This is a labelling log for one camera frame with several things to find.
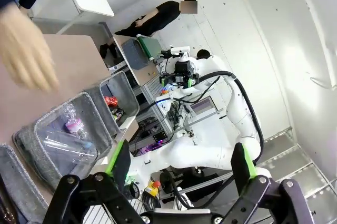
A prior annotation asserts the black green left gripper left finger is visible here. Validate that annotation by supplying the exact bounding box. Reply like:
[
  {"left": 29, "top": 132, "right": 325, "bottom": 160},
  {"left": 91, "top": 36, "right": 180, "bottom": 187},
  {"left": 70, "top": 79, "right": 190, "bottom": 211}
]
[{"left": 43, "top": 139, "right": 143, "bottom": 224}]

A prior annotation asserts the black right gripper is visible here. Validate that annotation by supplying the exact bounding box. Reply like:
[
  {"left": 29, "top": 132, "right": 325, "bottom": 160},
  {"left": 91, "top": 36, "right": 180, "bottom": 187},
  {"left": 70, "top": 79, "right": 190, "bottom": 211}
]
[{"left": 160, "top": 59, "right": 200, "bottom": 88}]

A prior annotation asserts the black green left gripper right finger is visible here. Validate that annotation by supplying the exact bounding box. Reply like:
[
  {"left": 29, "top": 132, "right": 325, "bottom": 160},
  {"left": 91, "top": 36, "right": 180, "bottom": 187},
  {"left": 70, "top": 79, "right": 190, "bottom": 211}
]
[{"left": 221, "top": 142, "right": 315, "bottom": 224}]

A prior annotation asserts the clear transparent jar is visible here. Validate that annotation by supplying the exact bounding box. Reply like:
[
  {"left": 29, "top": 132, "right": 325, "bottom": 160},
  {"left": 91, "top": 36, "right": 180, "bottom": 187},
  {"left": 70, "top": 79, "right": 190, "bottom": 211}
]
[{"left": 42, "top": 133, "right": 100, "bottom": 165}]

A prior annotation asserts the red snack packet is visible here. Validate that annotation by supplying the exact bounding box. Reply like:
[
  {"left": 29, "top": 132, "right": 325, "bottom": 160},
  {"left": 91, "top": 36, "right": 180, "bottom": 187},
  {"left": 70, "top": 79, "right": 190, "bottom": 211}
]
[{"left": 103, "top": 95, "right": 118, "bottom": 108}]

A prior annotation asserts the grey felt basket clear liner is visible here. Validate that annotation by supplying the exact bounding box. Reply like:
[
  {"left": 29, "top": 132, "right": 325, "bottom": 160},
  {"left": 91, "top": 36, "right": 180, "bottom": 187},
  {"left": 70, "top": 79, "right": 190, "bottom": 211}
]
[{"left": 33, "top": 92, "right": 114, "bottom": 180}]

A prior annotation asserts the black printed can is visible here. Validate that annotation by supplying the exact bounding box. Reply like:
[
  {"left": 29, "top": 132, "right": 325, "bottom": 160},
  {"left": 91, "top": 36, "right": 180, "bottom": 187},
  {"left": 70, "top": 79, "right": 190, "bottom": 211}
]
[{"left": 112, "top": 106, "right": 126, "bottom": 122}]

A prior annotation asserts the person's right hand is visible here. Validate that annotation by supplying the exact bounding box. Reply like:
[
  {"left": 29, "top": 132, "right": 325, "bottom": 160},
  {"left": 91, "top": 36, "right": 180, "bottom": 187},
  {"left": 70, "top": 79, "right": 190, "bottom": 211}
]
[{"left": 0, "top": 5, "right": 60, "bottom": 93}]

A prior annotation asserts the small grey monitor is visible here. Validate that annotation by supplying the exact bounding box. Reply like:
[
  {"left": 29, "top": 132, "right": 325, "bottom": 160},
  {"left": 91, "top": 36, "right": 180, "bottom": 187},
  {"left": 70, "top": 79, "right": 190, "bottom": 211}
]
[{"left": 189, "top": 96, "right": 218, "bottom": 115}]

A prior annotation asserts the black haired person's head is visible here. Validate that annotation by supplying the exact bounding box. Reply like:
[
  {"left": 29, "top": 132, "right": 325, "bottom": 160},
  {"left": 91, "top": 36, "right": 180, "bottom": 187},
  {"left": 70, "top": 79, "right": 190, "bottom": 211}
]
[{"left": 196, "top": 49, "right": 211, "bottom": 60}]

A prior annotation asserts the brown side table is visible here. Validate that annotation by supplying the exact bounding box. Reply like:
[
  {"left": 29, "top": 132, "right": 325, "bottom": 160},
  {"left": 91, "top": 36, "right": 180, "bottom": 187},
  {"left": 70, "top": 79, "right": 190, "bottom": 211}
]
[{"left": 113, "top": 34, "right": 164, "bottom": 86}]

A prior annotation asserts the yellow red emergency stop button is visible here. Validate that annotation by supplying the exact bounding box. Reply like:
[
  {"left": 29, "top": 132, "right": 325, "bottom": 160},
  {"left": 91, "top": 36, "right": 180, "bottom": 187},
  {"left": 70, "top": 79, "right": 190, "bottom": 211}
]
[{"left": 145, "top": 180, "right": 162, "bottom": 197}]

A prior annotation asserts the grey plastic crate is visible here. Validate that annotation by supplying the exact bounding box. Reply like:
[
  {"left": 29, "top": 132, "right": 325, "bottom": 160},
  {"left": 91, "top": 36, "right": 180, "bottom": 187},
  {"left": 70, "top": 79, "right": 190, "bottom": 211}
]
[{"left": 121, "top": 38, "right": 150, "bottom": 71}]

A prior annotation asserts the metal grate platform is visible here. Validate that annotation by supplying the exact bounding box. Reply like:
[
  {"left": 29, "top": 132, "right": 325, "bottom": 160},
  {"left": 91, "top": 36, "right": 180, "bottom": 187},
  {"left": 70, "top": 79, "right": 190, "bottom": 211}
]
[{"left": 252, "top": 126, "right": 337, "bottom": 224}]

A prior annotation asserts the person in black clothes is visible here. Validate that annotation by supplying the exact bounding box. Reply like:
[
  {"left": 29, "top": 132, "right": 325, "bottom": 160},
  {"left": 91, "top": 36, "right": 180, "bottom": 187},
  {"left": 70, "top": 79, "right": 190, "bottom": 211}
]
[{"left": 114, "top": 0, "right": 198, "bottom": 37}]

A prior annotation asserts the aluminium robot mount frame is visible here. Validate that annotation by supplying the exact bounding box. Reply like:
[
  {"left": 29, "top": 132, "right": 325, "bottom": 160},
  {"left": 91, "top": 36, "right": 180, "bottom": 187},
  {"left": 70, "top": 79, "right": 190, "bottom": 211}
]
[{"left": 131, "top": 76, "right": 227, "bottom": 156}]

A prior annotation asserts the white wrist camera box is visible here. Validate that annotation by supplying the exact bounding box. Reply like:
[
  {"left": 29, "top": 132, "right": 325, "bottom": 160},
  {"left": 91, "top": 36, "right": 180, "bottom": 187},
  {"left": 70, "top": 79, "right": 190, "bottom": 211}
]
[{"left": 170, "top": 46, "right": 191, "bottom": 55}]

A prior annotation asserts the thick black base cable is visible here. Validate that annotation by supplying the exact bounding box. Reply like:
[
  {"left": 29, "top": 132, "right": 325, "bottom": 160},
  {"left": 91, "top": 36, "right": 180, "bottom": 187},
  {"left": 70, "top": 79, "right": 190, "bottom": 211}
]
[{"left": 160, "top": 169, "right": 235, "bottom": 209}]

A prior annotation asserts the thick black arm hose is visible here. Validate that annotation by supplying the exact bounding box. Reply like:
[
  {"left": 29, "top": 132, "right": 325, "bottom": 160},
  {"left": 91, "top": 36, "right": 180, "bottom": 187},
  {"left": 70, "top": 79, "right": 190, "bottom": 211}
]
[{"left": 197, "top": 70, "right": 265, "bottom": 167}]

